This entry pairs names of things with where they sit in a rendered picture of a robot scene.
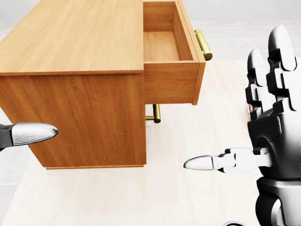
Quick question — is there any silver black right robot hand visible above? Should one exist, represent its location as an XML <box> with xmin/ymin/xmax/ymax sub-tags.
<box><xmin>183</xmin><ymin>24</ymin><xmax>301</xmax><ymax>182</ymax></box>

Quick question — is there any wooden cabinet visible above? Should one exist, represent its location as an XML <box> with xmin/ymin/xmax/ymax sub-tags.
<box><xmin>0</xmin><ymin>0</ymin><xmax>148</xmax><ymax>170</ymax></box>

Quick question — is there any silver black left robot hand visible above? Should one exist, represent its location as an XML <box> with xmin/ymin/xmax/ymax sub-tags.
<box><xmin>0</xmin><ymin>122</ymin><xmax>59</xmax><ymax>152</ymax></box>

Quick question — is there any open wooden drawer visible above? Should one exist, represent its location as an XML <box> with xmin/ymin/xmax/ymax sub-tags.
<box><xmin>143</xmin><ymin>0</ymin><xmax>206</xmax><ymax>106</ymax></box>

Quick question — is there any short brass drawer handle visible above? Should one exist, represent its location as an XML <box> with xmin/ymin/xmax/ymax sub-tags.
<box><xmin>144</xmin><ymin>104</ymin><xmax>162</xmax><ymax>124</ymax></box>

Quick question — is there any long brass drawer handle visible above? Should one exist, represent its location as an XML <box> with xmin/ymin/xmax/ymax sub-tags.
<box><xmin>194</xmin><ymin>29</ymin><xmax>213</xmax><ymax>61</ymax></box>

